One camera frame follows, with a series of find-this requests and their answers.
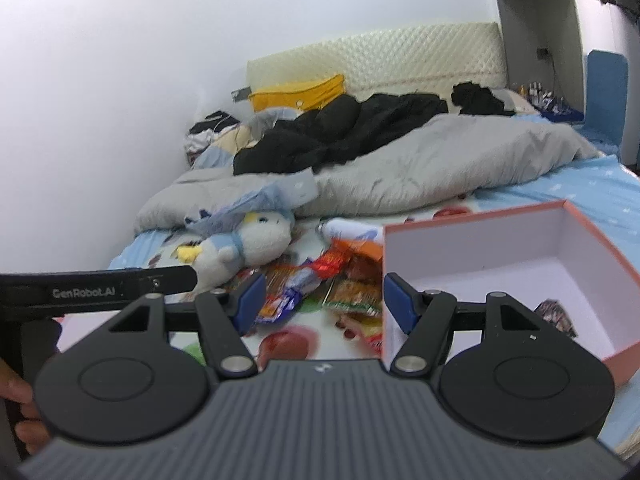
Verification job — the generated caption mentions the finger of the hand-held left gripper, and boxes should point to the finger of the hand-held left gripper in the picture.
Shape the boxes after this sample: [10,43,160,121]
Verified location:
[142,265,199,297]

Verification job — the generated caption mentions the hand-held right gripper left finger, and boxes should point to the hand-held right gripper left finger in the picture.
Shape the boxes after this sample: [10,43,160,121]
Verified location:
[100,271,267,380]

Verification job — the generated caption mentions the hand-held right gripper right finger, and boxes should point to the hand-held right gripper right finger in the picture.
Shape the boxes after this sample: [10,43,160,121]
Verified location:
[382,272,543,376]

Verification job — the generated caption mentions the blue snack packet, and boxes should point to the blue snack packet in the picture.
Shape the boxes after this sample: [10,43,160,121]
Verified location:
[252,260,321,325]

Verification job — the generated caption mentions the red yellow snack packet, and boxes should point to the red yellow snack packet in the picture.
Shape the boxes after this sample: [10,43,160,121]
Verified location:
[337,315,386,356]

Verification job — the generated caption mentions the green-edged snack packet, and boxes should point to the green-edged snack packet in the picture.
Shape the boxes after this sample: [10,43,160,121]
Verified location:
[321,279,385,318]

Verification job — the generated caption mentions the red orange snack packet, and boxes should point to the red orange snack packet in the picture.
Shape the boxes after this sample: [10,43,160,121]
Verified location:
[309,251,348,281]

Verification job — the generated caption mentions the pink cardboard box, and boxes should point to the pink cardboard box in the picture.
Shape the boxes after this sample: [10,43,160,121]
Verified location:
[382,200,640,386]

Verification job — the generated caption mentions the dark snack packet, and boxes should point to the dark snack packet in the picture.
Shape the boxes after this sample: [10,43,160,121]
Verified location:
[535,299,578,338]

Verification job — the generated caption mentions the person's left hand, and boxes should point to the person's left hand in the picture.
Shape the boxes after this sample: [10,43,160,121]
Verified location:
[0,360,51,456]

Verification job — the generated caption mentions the fruit-printed mat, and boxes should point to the fruit-printed mat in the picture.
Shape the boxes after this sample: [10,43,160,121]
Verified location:
[55,200,481,366]

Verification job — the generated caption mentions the white penguin plush toy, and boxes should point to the white penguin plush toy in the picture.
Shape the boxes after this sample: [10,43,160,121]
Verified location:
[175,210,296,296]

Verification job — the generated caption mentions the white spray bottle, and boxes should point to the white spray bottle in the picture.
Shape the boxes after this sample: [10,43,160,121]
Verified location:
[316,217,386,243]

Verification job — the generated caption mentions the grey duvet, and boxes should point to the grey duvet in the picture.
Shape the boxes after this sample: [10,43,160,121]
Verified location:
[132,112,608,233]

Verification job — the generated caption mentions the pile of clothes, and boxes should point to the pile of clothes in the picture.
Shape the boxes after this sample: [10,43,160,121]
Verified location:
[184,110,241,166]

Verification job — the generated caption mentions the black jacket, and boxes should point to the black jacket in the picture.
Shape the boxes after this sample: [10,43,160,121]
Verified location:
[232,92,451,176]

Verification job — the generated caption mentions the light blue star bedsheet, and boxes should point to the light blue star bedsheet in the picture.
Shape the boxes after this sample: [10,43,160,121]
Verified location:
[107,110,640,466]

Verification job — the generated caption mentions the yellow pillow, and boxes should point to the yellow pillow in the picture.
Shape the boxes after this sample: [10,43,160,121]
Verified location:
[248,74,347,113]

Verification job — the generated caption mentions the black cloth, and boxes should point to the black cloth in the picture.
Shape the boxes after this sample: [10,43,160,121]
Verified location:
[450,81,518,117]

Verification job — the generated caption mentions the beige pillow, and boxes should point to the beige pillow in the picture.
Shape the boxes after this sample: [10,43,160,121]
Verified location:
[492,87,541,116]

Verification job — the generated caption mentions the cream quilted headboard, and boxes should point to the cream quilted headboard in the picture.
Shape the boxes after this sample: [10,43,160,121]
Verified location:
[245,21,507,111]

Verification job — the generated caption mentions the small bottles on nightstand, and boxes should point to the small bottles on nightstand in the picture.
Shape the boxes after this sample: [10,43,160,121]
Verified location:
[520,81,571,116]

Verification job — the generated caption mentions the blue chair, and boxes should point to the blue chair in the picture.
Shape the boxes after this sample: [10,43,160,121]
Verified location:
[584,50,630,148]

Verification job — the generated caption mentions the grey wall cabinet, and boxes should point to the grey wall cabinet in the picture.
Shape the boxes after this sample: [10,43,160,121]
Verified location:
[487,0,616,111]

